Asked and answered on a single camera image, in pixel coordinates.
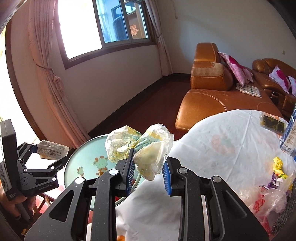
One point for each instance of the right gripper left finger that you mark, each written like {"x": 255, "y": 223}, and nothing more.
{"x": 67, "y": 217}

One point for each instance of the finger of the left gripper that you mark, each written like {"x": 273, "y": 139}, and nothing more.
{"x": 25, "y": 150}
{"x": 50, "y": 171}

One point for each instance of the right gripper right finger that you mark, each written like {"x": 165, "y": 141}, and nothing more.
{"x": 209, "y": 207}

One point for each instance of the clear plastic bag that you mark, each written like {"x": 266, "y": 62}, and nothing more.
{"x": 266, "y": 203}

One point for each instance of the yellow white wrapper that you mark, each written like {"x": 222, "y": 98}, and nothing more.
{"x": 151, "y": 148}

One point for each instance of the mint green trash bin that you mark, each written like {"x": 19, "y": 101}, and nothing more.
{"x": 88, "y": 161}

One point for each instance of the person's left hand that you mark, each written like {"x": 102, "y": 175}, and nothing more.
{"x": 11, "y": 212}

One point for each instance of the white orange-print tablecloth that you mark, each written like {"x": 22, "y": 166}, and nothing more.
{"x": 232, "y": 145}

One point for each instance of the black foam net sleeve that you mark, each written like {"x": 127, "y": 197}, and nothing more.
{"x": 285, "y": 215}

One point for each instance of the yellow candy wrapper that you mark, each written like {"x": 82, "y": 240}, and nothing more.
{"x": 277, "y": 168}

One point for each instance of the tall white blue carton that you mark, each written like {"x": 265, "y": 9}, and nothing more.
{"x": 287, "y": 141}

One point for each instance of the dark seaweed snack packet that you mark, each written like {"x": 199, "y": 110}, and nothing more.
{"x": 272, "y": 123}

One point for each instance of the brown leather chaise sofa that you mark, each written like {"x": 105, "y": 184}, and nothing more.
{"x": 213, "y": 90}

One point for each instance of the checkered cloth on sofa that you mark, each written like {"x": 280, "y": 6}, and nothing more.
{"x": 249, "y": 90}

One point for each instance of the brown leather back sofa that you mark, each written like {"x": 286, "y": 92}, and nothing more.
{"x": 283, "y": 100}

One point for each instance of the pink pillow on chaise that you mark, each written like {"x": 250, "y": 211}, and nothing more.
{"x": 241, "y": 73}

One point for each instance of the pink curtain left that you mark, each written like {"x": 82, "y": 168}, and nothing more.
{"x": 40, "y": 28}

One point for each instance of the pink white pillow left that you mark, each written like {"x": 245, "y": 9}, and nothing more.
{"x": 279, "y": 77}

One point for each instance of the pink white pillow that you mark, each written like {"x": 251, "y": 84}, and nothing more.
{"x": 279, "y": 77}
{"x": 293, "y": 85}

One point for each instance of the pink white pillow middle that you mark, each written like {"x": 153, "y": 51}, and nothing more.
{"x": 293, "y": 85}

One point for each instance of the beige curtain right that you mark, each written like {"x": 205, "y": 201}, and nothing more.
{"x": 164, "y": 56}

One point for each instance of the window with dark frame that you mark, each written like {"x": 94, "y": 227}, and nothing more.
{"x": 89, "y": 29}

